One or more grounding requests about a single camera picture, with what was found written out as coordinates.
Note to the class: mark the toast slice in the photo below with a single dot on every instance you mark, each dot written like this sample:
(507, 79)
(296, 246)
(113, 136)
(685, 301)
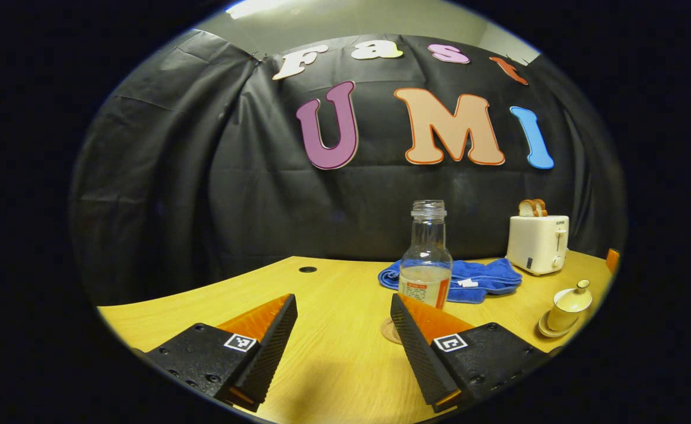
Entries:
(527, 208)
(542, 207)

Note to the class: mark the round brown coaster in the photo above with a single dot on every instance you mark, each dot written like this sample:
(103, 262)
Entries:
(388, 333)

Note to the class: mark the blue towel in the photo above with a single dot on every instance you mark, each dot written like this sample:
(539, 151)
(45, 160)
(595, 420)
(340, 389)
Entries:
(487, 280)

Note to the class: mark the black backdrop cloth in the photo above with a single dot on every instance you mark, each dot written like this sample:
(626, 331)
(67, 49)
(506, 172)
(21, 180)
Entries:
(204, 206)

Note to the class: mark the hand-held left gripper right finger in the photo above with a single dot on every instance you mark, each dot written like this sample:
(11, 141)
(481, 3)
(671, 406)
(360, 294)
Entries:
(419, 353)

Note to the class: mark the cream teacup lid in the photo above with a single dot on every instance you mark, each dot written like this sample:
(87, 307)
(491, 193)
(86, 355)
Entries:
(572, 300)

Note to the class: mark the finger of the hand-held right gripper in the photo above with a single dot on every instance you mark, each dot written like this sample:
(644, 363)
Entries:
(612, 260)

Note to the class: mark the cream toaster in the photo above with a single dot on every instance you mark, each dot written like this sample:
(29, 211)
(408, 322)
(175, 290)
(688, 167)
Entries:
(534, 241)

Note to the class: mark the cream saucer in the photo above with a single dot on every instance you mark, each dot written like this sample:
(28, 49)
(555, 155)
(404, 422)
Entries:
(544, 330)

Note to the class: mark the clear glass water bottle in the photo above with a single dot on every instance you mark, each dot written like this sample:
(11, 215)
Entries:
(425, 265)

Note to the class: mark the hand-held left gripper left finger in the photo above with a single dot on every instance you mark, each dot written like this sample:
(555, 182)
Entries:
(272, 347)

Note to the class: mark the black table grommet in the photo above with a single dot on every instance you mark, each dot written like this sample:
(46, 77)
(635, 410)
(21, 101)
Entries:
(307, 269)

